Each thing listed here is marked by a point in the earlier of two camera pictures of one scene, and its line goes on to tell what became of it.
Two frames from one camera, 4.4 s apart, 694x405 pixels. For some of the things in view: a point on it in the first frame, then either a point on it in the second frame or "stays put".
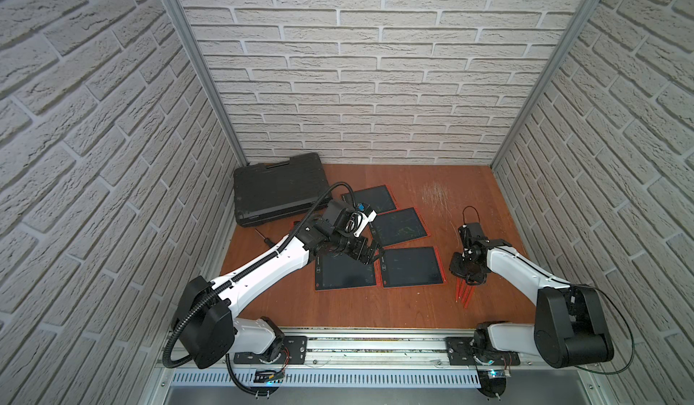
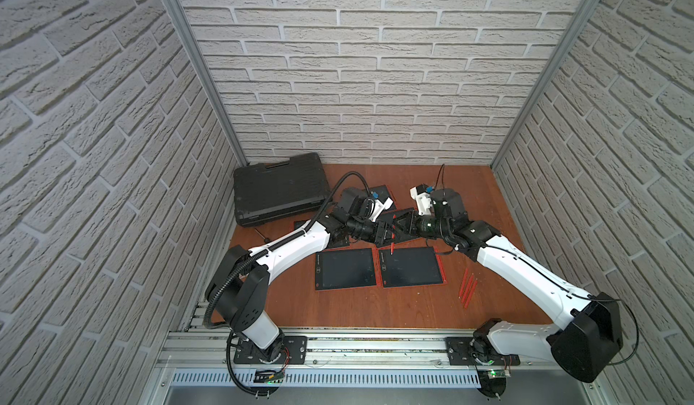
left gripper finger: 362,253 to 384,235
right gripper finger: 476,275 to 407,234
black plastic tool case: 265,193 stays put
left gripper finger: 376,249 to 388,221
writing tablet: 408,266 stays put
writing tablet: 398,226 stays put
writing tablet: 332,271 stays put
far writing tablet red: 379,198 stays put
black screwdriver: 267,240 stays put
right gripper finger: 458,265 to 407,220
